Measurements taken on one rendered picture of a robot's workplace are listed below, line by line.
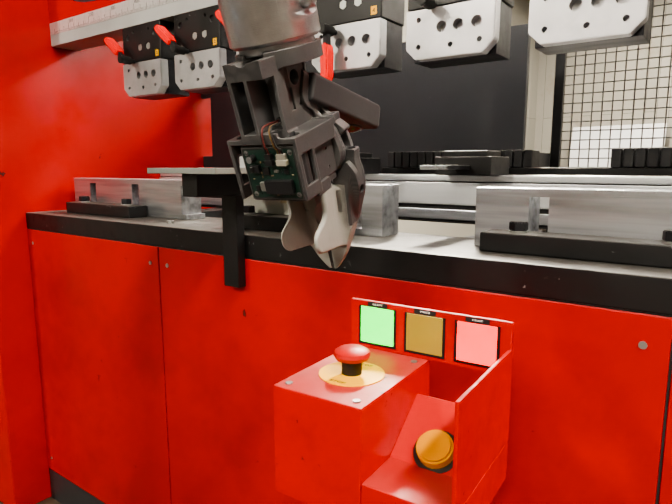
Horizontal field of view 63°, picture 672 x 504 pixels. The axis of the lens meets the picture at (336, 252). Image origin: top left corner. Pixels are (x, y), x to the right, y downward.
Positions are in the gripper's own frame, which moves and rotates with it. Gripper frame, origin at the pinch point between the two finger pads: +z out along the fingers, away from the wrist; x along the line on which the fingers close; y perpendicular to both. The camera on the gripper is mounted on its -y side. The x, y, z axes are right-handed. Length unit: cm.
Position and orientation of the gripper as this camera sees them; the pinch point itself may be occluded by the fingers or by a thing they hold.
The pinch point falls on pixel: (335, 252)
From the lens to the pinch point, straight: 54.5
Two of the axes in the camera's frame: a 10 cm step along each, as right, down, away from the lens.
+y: -5.0, 4.6, -7.4
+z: 1.9, 8.8, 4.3
